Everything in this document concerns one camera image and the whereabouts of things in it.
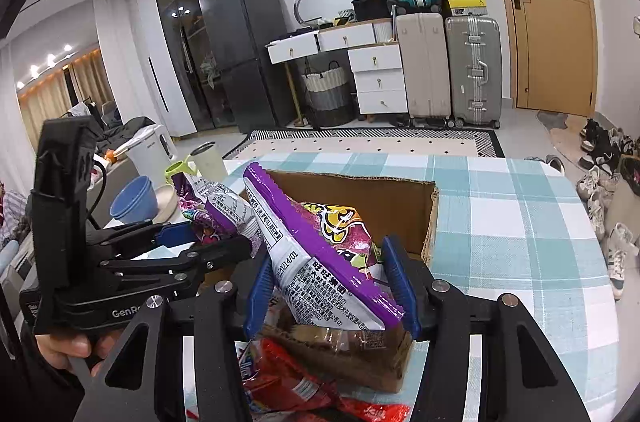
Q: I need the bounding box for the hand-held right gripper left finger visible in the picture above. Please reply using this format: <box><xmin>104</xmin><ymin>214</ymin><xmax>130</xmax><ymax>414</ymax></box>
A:
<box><xmin>70</xmin><ymin>247</ymin><xmax>281</xmax><ymax>422</ymax></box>

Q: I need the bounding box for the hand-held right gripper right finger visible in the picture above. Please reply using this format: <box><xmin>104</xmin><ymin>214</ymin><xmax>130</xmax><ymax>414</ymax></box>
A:
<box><xmin>382</xmin><ymin>236</ymin><xmax>596</xmax><ymax>422</ymax></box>

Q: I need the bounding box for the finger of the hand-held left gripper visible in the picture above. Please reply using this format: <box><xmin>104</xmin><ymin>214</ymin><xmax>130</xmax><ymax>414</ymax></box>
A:
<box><xmin>105</xmin><ymin>235</ymin><xmax>253</xmax><ymax>300</ymax></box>
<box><xmin>87</xmin><ymin>222</ymin><xmax>201</xmax><ymax>260</ymax></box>

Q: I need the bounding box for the dark purple snack bag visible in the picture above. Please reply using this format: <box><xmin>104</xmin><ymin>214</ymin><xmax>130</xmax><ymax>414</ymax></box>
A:
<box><xmin>172</xmin><ymin>169</ymin><xmax>271</xmax><ymax>253</ymax></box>

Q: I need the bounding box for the purple white-backed snack bag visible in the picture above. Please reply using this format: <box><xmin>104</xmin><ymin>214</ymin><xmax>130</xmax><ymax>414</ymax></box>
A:
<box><xmin>242</xmin><ymin>162</ymin><xmax>407</xmax><ymax>332</ymax></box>

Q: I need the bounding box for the brown cardboard box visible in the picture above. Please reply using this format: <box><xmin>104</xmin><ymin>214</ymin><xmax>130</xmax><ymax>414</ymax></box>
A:
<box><xmin>200</xmin><ymin>169</ymin><xmax>441</xmax><ymax>395</ymax></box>

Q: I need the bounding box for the red puffed snack bag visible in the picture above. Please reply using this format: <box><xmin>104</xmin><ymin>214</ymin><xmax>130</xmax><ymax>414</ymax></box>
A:
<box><xmin>240</xmin><ymin>337</ymin><xmax>341</xmax><ymax>415</ymax></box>

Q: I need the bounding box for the person's left hand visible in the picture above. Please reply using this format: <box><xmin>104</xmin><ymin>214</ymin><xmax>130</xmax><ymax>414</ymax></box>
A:
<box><xmin>35</xmin><ymin>331</ymin><xmax>123</xmax><ymax>375</ymax></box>

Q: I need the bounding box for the cream shallow bowl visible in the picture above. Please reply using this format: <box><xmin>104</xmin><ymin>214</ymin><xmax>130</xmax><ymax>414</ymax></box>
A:
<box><xmin>152</xmin><ymin>185</ymin><xmax>181</xmax><ymax>223</ymax></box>

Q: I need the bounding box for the blue bowl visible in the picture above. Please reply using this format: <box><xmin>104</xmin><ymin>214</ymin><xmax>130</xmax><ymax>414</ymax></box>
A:
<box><xmin>109</xmin><ymin>176</ymin><xmax>158</xmax><ymax>223</ymax></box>

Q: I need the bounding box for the green mug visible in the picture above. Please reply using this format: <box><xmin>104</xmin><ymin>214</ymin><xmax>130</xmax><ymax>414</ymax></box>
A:
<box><xmin>165</xmin><ymin>156</ymin><xmax>198</xmax><ymax>183</ymax></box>

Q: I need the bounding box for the cream tumbler cup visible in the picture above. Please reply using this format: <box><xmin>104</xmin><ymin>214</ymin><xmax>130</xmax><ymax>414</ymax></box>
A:
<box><xmin>189</xmin><ymin>142</ymin><xmax>226</xmax><ymax>185</ymax></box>

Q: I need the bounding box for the white electric kettle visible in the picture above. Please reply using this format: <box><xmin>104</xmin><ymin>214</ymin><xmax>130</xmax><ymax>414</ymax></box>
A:
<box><xmin>125</xmin><ymin>122</ymin><xmax>177</xmax><ymax>175</ymax></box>

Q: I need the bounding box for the dark clothing pile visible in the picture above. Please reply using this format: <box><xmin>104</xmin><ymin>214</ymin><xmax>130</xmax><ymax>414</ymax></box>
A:
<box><xmin>95</xmin><ymin>116</ymin><xmax>156</xmax><ymax>153</ymax></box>

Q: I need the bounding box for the beige curtain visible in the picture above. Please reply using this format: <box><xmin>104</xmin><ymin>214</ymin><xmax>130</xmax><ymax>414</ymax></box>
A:
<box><xmin>17</xmin><ymin>52</ymin><xmax>116</xmax><ymax>138</ymax></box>

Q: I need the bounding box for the white wardrobe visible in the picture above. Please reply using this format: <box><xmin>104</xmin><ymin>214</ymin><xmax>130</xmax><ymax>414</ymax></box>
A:
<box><xmin>135</xmin><ymin>0</ymin><xmax>198</xmax><ymax>138</ymax></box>

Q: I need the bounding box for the black and white rug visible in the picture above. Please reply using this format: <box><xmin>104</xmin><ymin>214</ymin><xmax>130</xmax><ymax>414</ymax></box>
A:
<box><xmin>222</xmin><ymin>129</ymin><xmax>506</xmax><ymax>159</ymax></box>

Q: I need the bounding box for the dark grey refrigerator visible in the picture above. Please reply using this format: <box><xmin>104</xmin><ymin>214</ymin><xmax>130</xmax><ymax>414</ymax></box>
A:
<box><xmin>199</xmin><ymin>0</ymin><xmax>296</xmax><ymax>134</ymax></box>

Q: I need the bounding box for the grey and white woven basket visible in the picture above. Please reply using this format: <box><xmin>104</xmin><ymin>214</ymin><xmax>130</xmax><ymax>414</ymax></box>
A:
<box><xmin>300</xmin><ymin>61</ymin><xmax>357</xmax><ymax>128</ymax></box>

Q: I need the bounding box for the white drawer dresser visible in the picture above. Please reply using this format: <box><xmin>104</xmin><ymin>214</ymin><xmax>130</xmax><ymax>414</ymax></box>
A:
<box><xmin>266</xmin><ymin>20</ymin><xmax>408</xmax><ymax>123</ymax></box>

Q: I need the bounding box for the dark glass cabinet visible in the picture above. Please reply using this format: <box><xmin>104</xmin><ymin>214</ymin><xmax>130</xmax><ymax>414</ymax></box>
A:
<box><xmin>151</xmin><ymin>0</ymin><xmax>236</xmax><ymax>133</ymax></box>

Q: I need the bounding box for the beige suitcase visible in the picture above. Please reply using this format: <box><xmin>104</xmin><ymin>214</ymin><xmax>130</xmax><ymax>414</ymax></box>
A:
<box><xmin>395</xmin><ymin>12</ymin><xmax>453</xmax><ymax>128</ymax></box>

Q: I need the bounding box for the beige floor mat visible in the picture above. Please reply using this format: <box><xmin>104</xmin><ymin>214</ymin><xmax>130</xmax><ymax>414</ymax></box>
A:
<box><xmin>537</xmin><ymin>109</ymin><xmax>591</xmax><ymax>158</ymax></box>

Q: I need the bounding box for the silver suitcase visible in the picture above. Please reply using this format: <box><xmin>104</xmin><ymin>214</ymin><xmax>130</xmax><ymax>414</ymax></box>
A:
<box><xmin>445</xmin><ymin>16</ymin><xmax>503</xmax><ymax>129</ymax></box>

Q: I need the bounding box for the group of shoes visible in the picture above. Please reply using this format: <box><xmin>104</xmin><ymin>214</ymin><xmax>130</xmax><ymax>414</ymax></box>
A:
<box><xmin>525</xmin><ymin>117</ymin><xmax>640</xmax><ymax>303</ymax></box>

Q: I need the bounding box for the arched metal-framed mirror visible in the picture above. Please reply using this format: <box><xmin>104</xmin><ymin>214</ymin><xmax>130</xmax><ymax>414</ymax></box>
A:
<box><xmin>294</xmin><ymin>0</ymin><xmax>361</xmax><ymax>26</ymax></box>

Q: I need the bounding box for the black storage box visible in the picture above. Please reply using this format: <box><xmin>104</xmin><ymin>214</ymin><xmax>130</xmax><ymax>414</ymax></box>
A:
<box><xmin>352</xmin><ymin>0</ymin><xmax>393</xmax><ymax>23</ymax></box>

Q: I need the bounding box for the wooden door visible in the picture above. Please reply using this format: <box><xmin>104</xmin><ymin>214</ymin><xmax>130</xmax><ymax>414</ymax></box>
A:
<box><xmin>475</xmin><ymin>0</ymin><xmax>598</xmax><ymax>118</ymax></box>

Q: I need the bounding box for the black cable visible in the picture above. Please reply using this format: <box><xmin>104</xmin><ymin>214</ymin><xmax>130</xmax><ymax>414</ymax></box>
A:
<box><xmin>85</xmin><ymin>159</ymin><xmax>110</xmax><ymax>228</ymax></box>

